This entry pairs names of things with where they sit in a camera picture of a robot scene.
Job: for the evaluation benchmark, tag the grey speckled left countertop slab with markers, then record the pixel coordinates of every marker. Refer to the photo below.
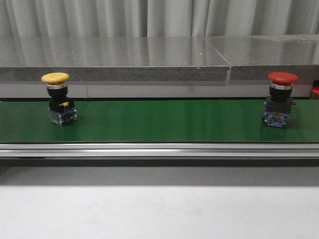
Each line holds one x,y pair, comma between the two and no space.
111,59

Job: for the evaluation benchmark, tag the grey speckled countertop slab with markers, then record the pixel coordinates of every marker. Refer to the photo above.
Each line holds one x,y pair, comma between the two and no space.
254,57
111,59

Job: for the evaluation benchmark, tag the red plastic tray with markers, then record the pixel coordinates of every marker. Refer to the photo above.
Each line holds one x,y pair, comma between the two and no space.
315,93

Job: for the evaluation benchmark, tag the white cabinet front panel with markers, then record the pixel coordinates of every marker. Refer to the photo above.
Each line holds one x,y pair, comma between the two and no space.
151,89

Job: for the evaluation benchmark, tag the green conveyor belt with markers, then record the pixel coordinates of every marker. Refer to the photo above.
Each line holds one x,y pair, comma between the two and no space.
158,121

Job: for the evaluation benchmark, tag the aluminium conveyor frame rail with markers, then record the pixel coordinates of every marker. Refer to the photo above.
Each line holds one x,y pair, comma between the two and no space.
166,150

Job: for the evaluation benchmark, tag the grey pleated curtain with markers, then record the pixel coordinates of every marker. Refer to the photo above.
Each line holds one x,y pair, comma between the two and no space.
154,18

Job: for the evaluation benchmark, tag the grey speckled right countertop slab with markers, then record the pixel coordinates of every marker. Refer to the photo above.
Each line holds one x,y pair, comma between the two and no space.
254,57

